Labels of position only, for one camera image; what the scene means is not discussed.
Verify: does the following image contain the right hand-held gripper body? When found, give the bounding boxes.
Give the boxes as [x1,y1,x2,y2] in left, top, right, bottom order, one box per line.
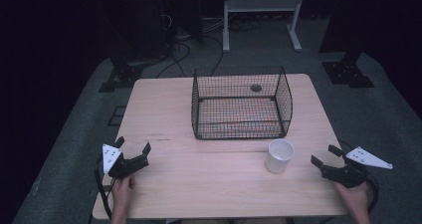
[319,145,394,189]

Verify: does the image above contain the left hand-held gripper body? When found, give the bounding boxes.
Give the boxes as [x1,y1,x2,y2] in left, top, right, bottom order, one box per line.
[102,143,149,180]

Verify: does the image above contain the white cup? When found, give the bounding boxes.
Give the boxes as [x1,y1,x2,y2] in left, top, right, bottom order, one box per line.
[264,137,296,175]

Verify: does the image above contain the black wire basket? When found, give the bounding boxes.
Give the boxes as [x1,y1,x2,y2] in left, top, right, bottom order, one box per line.
[190,65,294,141]

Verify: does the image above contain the person's right hand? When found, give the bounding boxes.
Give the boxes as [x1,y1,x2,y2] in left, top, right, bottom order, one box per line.
[333,180,371,216]

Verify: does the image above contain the person's left hand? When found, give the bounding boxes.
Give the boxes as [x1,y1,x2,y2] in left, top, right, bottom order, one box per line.
[110,174,137,216]

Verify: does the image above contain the black stand base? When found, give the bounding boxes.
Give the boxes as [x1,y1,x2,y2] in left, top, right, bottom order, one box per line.
[98,56,144,94]
[320,50,376,90]

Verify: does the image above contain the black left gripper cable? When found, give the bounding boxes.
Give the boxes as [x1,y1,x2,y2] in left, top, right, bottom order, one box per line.
[93,155,114,220]

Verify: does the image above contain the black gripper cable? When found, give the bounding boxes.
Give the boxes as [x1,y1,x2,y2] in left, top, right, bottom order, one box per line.
[364,174,380,216]
[93,155,114,220]

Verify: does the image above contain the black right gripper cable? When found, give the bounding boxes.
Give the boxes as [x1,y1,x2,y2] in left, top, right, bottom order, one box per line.
[364,174,380,216]

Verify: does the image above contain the black floor cables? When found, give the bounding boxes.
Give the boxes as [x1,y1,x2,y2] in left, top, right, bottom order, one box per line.
[155,13,263,80]

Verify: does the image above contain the white metal stand frame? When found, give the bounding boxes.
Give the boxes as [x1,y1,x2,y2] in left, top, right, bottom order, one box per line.
[222,0,307,54]

